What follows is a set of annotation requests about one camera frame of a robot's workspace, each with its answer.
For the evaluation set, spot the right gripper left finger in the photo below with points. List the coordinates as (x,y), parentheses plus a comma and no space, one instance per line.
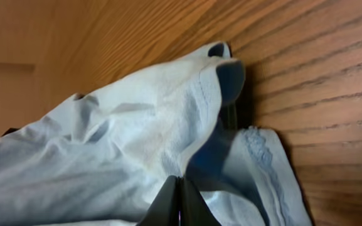
(164,210)

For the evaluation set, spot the light blue printed t-shirt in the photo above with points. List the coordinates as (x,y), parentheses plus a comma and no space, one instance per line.
(101,158)

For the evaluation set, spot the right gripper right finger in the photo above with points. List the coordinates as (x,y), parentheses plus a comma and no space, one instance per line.
(194,210)

